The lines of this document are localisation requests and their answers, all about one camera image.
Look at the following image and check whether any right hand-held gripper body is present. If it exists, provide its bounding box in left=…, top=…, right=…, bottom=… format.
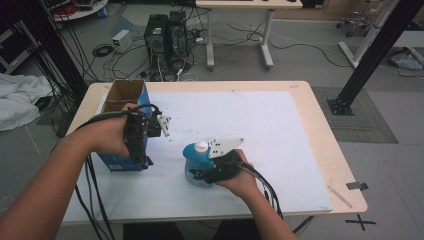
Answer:
left=202, top=137, right=245, bottom=185

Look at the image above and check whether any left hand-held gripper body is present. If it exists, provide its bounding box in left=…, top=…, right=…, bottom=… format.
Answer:
left=123, top=109, right=172, bottom=162

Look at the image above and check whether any blue bottle with white cap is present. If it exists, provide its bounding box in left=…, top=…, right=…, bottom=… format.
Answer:
left=182, top=140, right=218, bottom=188

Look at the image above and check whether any blue cardboard box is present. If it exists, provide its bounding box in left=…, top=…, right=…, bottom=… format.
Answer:
left=95, top=79, right=155, bottom=173

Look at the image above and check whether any person's right hand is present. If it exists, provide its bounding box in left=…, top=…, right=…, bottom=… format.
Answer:
left=215, top=148, right=265, bottom=201

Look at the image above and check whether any person's left hand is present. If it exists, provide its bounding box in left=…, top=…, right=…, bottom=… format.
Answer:
left=90, top=102, right=139, bottom=159

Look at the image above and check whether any white table mat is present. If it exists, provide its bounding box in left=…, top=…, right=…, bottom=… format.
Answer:
left=62, top=90, right=334, bottom=224

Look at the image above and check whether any person's right leg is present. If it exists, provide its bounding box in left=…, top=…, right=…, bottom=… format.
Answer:
left=212, top=219, right=262, bottom=240

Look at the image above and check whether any person's leg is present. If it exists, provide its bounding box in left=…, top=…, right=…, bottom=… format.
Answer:
left=122, top=221, right=188, bottom=240
left=212, top=219, right=262, bottom=240

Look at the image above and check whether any person's left leg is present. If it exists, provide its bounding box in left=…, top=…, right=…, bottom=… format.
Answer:
left=122, top=221, right=188, bottom=240

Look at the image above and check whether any small white box device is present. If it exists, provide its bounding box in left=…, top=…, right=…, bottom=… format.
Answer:
left=111, top=29, right=134, bottom=54

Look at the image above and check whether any black computer tower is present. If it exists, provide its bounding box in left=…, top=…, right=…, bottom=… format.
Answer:
left=143, top=13, right=170, bottom=73
left=167, top=10, right=192, bottom=69

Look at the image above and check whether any thin wooden stick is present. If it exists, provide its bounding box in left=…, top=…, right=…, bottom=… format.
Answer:
left=327, top=185, right=354, bottom=210

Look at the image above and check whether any white cloth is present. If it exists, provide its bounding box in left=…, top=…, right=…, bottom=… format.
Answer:
left=0, top=72, right=53, bottom=132

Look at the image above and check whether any small dark tape piece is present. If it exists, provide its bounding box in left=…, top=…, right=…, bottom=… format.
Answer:
left=345, top=181, right=370, bottom=192

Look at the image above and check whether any round white table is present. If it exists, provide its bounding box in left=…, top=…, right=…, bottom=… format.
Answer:
left=49, top=0, right=110, bottom=23

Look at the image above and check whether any black tape cross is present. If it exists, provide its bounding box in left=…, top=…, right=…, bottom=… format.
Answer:
left=345, top=213, right=377, bottom=232

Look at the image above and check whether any grey floor mat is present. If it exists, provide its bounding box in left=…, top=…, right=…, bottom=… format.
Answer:
left=311, top=86, right=400, bottom=145

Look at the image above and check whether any dark shelf unit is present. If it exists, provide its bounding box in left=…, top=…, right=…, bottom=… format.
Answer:
left=0, top=19, right=38, bottom=75

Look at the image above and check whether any white desk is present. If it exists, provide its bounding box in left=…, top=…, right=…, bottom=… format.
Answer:
left=195, top=0, right=304, bottom=72

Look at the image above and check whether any white stand leg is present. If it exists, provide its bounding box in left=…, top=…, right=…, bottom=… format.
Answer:
left=338, top=0, right=400, bottom=70

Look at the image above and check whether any office chair base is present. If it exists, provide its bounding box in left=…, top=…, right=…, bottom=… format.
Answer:
left=336, top=10, right=373, bottom=38

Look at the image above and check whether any grey-blue cloth bundle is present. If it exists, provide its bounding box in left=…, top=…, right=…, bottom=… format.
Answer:
left=389, top=47, right=424, bottom=71

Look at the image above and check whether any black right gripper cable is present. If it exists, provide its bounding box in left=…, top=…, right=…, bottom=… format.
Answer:
left=240, top=162, right=315, bottom=235

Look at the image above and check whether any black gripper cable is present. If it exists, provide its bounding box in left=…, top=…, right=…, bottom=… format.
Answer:
left=74, top=103, right=162, bottom=240
left=240, top=162, right=315, bottom=235

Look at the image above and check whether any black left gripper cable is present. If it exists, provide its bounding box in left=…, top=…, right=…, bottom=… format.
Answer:
left=74, top=103, right=162, bottom=240

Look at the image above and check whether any coiled black cable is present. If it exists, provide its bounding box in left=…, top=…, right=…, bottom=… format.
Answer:
left=91, top=43, right=115, bottom=58

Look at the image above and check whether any black metal post with cables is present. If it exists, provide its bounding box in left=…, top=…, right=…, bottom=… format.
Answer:
left=14, top=0, right=90, bottom=101

